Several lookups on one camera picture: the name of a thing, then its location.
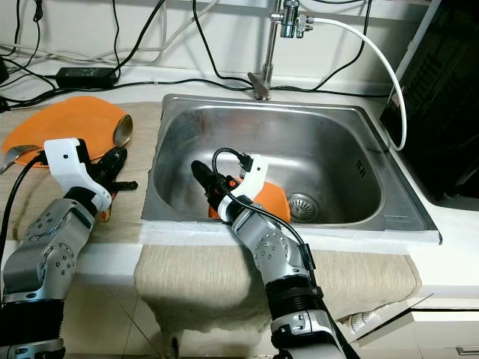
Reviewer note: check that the white corrugated tube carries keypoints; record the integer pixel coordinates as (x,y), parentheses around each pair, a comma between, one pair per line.
(361,321)

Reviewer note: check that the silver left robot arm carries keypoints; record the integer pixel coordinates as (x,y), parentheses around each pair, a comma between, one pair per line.
(52,258)

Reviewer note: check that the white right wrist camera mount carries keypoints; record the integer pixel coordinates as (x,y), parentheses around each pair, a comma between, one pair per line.
(256,172)

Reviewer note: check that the orange plastic plate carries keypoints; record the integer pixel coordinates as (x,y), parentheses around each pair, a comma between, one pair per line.
(67,120)

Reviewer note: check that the black power adapter brick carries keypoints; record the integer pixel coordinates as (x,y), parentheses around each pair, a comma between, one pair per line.
(86,75)

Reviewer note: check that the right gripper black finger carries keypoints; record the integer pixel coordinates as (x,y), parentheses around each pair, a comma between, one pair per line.
(208,175)

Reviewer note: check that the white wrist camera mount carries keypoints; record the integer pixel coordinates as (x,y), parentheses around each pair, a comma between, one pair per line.
(256,172)
(66,158)

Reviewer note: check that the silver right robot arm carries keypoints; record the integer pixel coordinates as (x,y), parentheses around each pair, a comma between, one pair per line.
(277,250)

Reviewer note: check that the black countertop appliance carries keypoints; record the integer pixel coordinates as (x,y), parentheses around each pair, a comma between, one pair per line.
(445,112)

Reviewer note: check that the cream kitchen base cabinet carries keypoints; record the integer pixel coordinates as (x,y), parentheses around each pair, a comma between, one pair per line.
(120,299)

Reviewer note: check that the bronze metal spoon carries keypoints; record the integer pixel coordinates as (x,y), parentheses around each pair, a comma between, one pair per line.
(123,129)

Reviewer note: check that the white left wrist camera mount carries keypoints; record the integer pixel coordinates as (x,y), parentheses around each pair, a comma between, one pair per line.
(66,158)

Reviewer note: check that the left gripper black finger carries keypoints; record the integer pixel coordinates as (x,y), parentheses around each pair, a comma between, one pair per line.
(117,163)

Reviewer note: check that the stainless steel sink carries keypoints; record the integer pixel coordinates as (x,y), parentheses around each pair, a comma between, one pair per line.
(329,146)

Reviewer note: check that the silver metal fork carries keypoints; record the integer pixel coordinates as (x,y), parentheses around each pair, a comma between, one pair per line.
(22,155)

